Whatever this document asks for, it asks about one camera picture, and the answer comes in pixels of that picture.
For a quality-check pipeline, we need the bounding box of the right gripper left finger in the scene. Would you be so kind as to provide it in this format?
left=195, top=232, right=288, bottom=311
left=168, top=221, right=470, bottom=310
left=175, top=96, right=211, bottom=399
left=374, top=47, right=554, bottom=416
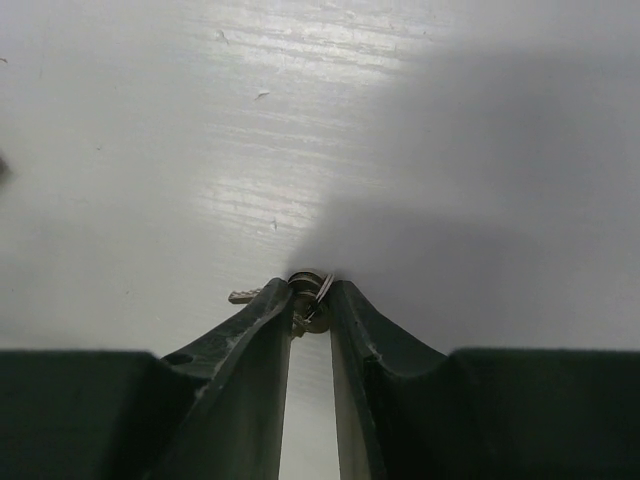
left=1, top=279, right=293, bottom=479

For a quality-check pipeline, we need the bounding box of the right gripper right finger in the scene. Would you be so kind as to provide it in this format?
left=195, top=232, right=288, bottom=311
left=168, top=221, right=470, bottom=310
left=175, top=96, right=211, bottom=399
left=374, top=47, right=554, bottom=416
left=328, top=281, right=639, bottom=479

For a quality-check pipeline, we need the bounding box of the silver key bunch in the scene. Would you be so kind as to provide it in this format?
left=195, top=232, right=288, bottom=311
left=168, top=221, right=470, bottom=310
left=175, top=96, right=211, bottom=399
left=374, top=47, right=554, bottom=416
left=217, top=270, right=335, bottom=338

